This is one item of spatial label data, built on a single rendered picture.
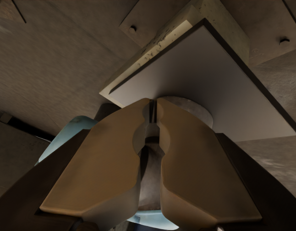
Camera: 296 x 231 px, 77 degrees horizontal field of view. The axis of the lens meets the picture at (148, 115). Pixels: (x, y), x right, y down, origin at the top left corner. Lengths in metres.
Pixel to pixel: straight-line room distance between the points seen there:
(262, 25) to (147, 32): 0.33
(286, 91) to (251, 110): 0.48
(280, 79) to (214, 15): 0.39
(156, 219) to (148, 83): 0.24
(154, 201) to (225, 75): 0.22
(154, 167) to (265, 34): 0.48
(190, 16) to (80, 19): 0.57
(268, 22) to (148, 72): 0.38
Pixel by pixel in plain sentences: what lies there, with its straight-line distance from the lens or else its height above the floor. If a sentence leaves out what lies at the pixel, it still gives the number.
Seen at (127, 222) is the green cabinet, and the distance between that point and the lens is 3.48.
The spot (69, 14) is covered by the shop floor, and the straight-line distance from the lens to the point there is 0.83.
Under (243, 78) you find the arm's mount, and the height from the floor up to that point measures 0.32.
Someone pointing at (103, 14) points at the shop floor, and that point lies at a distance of 0.74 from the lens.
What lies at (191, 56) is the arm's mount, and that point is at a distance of 0.30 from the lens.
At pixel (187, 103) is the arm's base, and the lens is 0.37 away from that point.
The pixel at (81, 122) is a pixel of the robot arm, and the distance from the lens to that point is 0.30.
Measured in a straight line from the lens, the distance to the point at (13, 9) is 1.01.
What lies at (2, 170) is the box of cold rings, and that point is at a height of 0.59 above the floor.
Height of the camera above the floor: 0.54
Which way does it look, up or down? 27 degrees down
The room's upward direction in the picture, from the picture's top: 160 degrees counter-clockwise
